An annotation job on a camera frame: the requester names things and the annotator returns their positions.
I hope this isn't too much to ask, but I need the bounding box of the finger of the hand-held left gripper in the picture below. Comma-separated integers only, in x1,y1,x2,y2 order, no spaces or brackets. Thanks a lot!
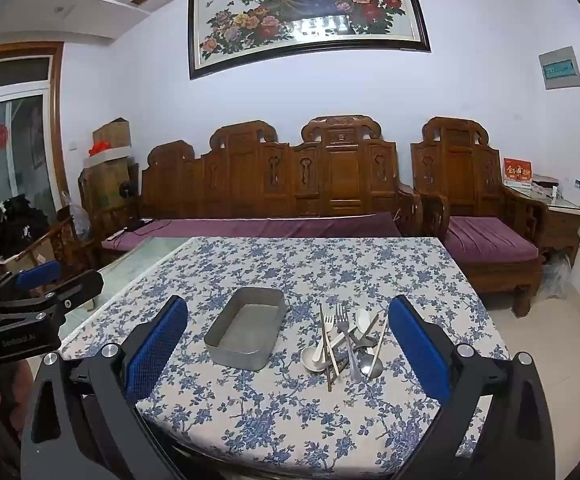
0,269,105,333
0,261,62,301

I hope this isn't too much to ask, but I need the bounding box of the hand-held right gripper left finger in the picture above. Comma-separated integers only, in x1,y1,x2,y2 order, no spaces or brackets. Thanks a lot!
22,294,189,480

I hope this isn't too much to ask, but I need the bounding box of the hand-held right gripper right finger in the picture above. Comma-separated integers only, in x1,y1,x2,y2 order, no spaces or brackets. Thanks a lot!
387,296,556,480

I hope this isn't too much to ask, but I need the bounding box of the brown wooden chopstick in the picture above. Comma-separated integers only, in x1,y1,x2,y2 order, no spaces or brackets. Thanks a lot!
368,313,389,367
319,303,341,377
326,347,353,392

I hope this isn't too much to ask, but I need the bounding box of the metal spoon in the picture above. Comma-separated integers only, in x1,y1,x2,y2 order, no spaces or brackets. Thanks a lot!
350,330,385,380

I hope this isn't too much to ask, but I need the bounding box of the white soup spoon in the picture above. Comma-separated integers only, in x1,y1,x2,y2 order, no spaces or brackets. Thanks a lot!
340,308,372,356

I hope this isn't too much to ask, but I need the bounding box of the metal fork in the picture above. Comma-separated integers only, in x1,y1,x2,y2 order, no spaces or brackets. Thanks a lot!
335,304,363,384

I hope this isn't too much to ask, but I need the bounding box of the rectangular metal tray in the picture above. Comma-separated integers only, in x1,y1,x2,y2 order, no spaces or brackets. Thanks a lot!
204,287,287,372

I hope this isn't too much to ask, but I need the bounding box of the white plastic fork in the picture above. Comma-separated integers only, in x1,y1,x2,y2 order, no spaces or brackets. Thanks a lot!
320,306,341,361

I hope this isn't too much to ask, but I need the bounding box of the wide white rice spoon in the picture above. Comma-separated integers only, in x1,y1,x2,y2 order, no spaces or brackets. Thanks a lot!
301,330,355,373

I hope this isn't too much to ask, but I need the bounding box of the wooden chair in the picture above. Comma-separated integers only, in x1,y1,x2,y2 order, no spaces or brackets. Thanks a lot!
0,205,96,291

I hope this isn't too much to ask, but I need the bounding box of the green patterned table mat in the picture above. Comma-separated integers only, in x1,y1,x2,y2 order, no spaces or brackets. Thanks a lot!
57,236,193,341

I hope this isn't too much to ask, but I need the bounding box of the black clothes pile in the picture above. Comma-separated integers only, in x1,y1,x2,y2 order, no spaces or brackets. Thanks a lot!
0,195,51,261

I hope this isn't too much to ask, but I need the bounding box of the clear plastic bag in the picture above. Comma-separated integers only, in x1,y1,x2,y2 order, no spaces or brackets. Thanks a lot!
61,191,88,238
540,255,573,301

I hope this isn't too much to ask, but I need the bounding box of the large printed cardboard box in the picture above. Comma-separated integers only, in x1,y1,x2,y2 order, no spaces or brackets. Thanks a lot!
87,160,138,211

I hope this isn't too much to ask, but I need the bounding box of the wooden framed glass door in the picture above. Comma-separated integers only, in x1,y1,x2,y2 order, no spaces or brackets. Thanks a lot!
0,41,69,261

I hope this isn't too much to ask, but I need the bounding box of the flat white box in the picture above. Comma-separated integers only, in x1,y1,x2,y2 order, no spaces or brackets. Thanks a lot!
82,147,133,168

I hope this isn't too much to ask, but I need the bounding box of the blue floral tablecloth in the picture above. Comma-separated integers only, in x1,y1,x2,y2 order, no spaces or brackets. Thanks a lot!
60,236,510,480

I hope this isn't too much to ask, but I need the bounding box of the long purple sofa cushion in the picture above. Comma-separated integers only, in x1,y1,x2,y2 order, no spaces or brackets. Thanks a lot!
101,212,403,256

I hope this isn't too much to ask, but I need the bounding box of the open brown cardboard box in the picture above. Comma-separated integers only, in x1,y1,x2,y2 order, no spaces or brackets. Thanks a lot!
92,118,132,150

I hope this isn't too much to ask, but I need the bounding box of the carved wooden armchair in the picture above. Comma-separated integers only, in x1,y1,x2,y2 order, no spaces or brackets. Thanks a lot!
411,116,545,318

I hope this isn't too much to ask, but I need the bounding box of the wooden side table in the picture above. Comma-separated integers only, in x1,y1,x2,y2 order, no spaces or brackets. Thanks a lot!
502,180,580,266

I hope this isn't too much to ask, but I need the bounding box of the carved wooden sofa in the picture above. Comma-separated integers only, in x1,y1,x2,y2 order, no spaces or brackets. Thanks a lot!
79,115,423,271

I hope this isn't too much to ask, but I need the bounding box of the red box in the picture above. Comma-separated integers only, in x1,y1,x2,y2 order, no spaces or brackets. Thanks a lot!
503,157,534,190

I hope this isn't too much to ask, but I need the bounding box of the framed peacock flower painting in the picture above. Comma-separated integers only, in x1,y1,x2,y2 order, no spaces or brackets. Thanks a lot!
188,0,431,81

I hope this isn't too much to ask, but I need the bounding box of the grey wall electrical panel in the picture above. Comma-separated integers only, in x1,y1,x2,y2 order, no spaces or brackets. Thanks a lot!
538,46,580,90

